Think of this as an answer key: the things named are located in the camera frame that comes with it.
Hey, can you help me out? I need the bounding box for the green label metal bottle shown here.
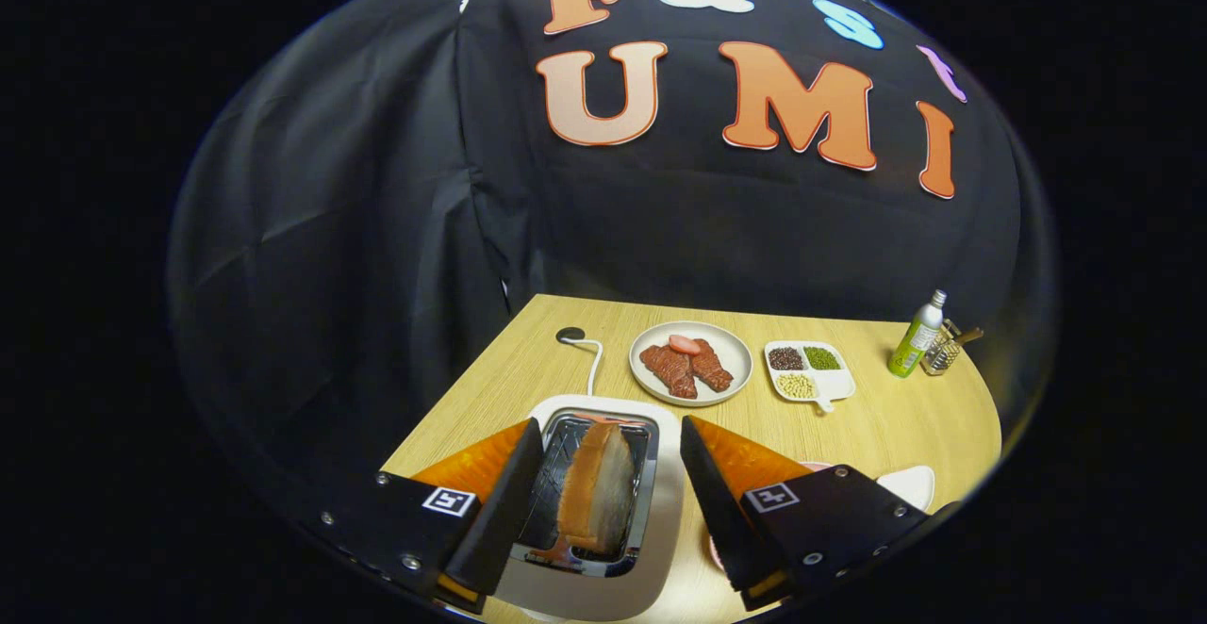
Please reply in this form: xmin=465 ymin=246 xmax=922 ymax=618
xmin=887 ymin=289 xmax=948 ymax=379

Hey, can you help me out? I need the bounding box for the white power cable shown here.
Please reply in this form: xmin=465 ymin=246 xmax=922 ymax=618
xmin=555 ymin=326 xmax=604 ymax=397

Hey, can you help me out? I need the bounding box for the white toaster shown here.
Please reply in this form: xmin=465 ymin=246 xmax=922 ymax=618
xmin=490 ymin=394 xmax=686 ymax=622

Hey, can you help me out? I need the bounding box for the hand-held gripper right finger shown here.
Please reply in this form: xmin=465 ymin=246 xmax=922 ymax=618
xmin=679 ymin=415 xmax=939 ymax=613

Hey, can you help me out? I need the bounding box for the square white plate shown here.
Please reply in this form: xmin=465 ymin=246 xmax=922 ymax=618
xmin=875 ymin=466 xmax=936 ymax=512

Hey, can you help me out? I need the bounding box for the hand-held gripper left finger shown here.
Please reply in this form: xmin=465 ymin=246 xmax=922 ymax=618
xmin=316 ymin=417 xmax=546 ymax=616

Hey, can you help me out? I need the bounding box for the round pink plate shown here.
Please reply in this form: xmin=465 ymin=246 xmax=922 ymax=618
xmin=705 ymin=460 xmax=835 ymax=576

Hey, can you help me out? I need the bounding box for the round grey plate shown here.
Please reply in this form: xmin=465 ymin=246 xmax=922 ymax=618
xmin=629 ymin=321 xmax=753 ymax=407

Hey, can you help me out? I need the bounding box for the red meat piece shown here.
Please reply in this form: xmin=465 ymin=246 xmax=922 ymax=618
xmin=639 ymin=344 xmax=699 ymax=400
xmin=688 ymin=338 xmax=735 ymax=393

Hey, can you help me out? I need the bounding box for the metal wire utensil holder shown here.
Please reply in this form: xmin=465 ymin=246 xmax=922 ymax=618
xmin=921 ymin=319 xmax=965 ymax=377

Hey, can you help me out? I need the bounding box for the white divided dish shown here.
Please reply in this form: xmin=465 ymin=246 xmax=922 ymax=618
xmin=764 ymin=340 xmax=857 ymax=414

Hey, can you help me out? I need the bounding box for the brown-crusted bread slice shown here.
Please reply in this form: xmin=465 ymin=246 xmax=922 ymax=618
xmin=556 ymin=419 xmax=637 ymax=554

